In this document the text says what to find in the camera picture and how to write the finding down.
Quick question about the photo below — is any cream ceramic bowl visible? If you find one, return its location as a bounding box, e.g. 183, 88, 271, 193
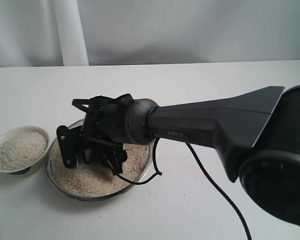
0, 126, 51, 176

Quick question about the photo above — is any white backdrop curtain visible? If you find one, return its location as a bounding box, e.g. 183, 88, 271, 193
0, 0, 300, 67

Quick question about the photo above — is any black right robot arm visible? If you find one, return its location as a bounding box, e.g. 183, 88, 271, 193
56, 85, 300, 226

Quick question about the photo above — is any steel rice basin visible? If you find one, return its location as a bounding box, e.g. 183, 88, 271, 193
46, 118, 152, 202

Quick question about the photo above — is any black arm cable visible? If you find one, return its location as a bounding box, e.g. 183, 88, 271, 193
72, 94, 252, 240

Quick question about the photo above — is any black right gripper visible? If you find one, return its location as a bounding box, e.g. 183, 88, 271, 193
56, 97, 128, 176

